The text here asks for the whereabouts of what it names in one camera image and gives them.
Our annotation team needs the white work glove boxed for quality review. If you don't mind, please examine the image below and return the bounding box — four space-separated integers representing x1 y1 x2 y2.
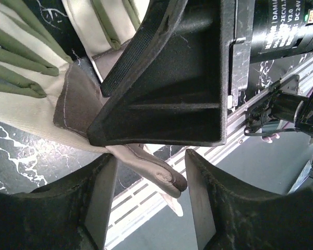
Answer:
0 1 106 153

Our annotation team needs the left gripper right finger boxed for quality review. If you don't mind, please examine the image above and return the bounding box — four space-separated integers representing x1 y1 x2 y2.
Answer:
185 149 313 249

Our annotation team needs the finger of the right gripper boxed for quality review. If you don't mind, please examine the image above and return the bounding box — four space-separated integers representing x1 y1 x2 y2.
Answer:
87 1 234 146

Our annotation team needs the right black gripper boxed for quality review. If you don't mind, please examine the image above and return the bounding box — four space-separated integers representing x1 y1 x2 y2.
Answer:
228 1 313 108

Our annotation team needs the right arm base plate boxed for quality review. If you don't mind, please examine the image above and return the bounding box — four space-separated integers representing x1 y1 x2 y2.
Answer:
244 82 313 138

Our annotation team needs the grey palm work glove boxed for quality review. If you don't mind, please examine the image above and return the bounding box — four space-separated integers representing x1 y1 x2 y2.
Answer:
63 1 187 216

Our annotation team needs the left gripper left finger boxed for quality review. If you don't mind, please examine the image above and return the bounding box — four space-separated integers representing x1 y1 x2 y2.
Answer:
0 154 117 249

